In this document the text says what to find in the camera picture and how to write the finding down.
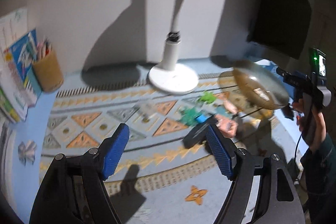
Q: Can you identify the pink card box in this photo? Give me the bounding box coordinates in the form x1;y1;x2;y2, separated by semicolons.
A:
215;114;238;138

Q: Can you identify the black rectangular box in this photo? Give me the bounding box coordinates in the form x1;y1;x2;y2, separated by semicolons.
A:
182;117;218;149

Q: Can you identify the blue lighter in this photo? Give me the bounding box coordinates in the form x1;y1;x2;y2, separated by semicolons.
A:
195;114;210;123

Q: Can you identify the teal plastic toy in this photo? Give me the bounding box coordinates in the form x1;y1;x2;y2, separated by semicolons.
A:
179;107;203;127

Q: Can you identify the light green plastic toy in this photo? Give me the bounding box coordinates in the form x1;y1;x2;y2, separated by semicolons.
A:
198;92;217;105

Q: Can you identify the clear plastic toy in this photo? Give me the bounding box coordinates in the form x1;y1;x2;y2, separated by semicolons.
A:
137;102;157;121

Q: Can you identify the person's right hand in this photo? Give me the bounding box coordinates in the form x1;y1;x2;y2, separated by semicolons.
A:
297;106;326;153

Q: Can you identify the amber ribbed glass bowl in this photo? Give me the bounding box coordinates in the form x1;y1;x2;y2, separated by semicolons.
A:
233;60;289;110

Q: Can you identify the patterned blue table mat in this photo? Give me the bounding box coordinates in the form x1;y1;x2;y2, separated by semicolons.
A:
39;69;294;223

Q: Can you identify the black monitor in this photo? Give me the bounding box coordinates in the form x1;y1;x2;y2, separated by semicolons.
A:
247;0;311;59

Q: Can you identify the folded paper crane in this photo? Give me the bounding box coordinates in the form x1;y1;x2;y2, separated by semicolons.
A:
18;140;37;165

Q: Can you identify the white desk lamp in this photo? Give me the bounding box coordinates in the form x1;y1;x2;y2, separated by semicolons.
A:
147;0;199;95

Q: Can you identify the brown pen holder cup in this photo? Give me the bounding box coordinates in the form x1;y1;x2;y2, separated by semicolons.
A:
33;38;64;93

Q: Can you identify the row of upright books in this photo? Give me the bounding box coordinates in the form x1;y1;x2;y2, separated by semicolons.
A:
1;7;42;123

